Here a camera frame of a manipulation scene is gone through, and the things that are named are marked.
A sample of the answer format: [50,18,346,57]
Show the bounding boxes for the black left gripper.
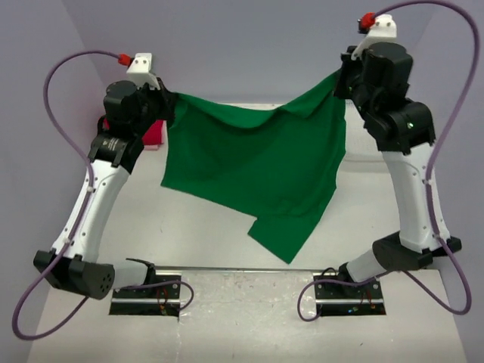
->
[132,76,178,135]

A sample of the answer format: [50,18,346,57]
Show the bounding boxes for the green t shirt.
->
[161,73,346,263]

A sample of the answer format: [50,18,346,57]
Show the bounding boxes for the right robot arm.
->
[334,42,462,297]

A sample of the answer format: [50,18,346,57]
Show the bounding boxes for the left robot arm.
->
[33,78,175,299]

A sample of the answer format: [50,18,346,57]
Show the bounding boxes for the red folded t shirt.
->
[97,116,164,150]

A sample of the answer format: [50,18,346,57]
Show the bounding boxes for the white plastic basket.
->
[344,100,383,163]

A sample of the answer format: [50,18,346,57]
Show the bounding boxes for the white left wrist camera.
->
[126,53,160,90]

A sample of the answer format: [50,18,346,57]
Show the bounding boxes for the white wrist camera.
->
[351,13,397,61]
[126,53,160,90]

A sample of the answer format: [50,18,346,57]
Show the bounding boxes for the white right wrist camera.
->
[351,13,397,61]

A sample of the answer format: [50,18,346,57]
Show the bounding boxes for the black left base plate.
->
[109,271,182,318]

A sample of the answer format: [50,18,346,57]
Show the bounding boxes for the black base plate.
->
[109,271,182,318]
[314,281,386,317]

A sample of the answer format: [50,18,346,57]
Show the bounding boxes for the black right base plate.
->
[314,281,386,317]

